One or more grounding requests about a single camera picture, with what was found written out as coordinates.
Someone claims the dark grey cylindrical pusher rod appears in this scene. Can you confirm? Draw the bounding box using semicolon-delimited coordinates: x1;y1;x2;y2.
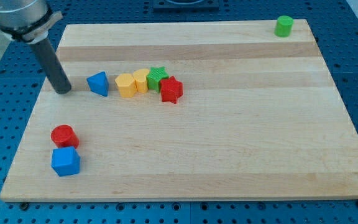
29;38;71;95

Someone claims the blue triangle block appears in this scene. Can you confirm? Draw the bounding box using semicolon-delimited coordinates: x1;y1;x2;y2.
86;72;109;97

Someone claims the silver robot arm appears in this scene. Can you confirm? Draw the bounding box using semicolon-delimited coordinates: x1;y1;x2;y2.
0;0;71;95

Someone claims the red cylinder block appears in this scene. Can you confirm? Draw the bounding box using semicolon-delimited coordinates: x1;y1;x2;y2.
50;124;80;149

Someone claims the yellow hexagon block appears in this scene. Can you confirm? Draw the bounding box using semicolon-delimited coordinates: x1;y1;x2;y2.
115;73;137;98

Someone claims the yellow heart block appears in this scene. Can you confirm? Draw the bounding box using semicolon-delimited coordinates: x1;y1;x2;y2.
132;68;150;93

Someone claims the blue cube block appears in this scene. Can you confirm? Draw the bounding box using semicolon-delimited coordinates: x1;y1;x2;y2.
51;146;81;177

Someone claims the green star block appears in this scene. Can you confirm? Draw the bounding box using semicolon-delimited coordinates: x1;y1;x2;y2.
146;67;169;93

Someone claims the red star block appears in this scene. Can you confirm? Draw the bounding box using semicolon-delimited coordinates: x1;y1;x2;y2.
160;76;183;104

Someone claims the wooden board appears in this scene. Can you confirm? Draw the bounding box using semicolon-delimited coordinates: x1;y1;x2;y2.
0;19;358;203

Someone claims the green cylinder block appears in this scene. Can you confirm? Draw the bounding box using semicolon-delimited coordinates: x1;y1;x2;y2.
274;15;294;37

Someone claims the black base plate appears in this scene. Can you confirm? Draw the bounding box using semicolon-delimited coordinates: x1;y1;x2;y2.
152;0;219;11

